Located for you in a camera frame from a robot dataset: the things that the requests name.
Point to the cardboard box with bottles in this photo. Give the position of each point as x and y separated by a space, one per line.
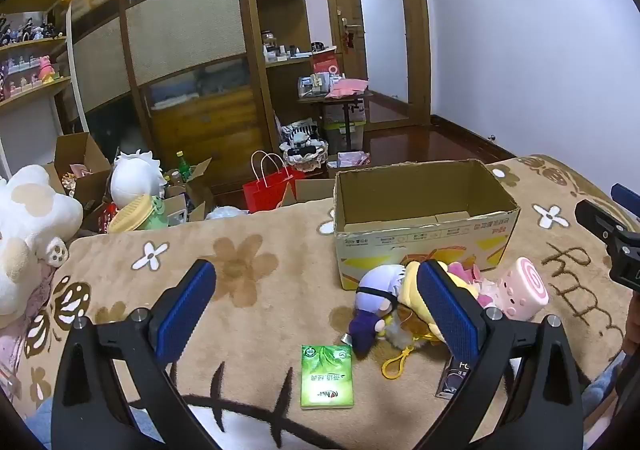
195 190

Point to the tan flower-print blanket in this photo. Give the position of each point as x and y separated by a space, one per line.
270 305

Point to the pink swirl plush roll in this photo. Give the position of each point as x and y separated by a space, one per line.
522 287

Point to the clear plastic storage box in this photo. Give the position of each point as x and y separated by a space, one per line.
345 133

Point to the small glossy dark box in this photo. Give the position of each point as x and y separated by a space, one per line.
450 380

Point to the wooden door with glass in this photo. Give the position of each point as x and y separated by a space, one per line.
380 20

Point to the purple-haired plush doll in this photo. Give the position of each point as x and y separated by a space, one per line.
375 290

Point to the brown wooden wardrobe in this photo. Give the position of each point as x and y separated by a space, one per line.
185 25

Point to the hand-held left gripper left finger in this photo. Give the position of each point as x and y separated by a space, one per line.
185 310

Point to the yellow white plush toy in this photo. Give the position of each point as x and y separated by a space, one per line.
412 290

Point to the large white plush toy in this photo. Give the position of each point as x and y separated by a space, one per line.
30 230

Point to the wooden figurine shelf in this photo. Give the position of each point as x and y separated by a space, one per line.
35 43

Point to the white-haired plush head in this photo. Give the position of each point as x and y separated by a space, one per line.
132 180

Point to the grey fuzzy pompom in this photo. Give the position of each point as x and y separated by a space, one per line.
402 335

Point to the green glass bottle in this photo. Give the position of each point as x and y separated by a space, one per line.
184 170

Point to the low cardboard box pink items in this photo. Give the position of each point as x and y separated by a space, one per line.
350 161

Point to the red gift box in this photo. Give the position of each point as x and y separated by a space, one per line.
326 64

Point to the flat cardboard piece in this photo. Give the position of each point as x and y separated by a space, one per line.
312 190

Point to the green frog plush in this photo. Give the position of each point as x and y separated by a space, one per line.
157 212

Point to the pink figure toy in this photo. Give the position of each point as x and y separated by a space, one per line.
47 70

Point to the yellow ridged plush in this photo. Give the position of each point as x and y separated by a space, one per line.
127 215

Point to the green tissue packet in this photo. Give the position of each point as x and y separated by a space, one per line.
326 377

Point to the pink frilly tulle piece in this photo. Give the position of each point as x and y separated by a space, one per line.
472 280

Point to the small side table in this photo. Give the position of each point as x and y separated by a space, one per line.
345 103

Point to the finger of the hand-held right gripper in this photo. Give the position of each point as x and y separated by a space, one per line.
597 217
627 197

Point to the red paper bag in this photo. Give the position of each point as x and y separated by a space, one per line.
270 192

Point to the tall open cardboard box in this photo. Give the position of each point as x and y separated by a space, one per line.
80 155

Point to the basket with striped plush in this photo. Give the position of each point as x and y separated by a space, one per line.
302 145

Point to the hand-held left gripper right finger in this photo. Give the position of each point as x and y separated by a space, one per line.
447 315

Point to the pink cloth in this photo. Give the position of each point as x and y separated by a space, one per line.
347 88

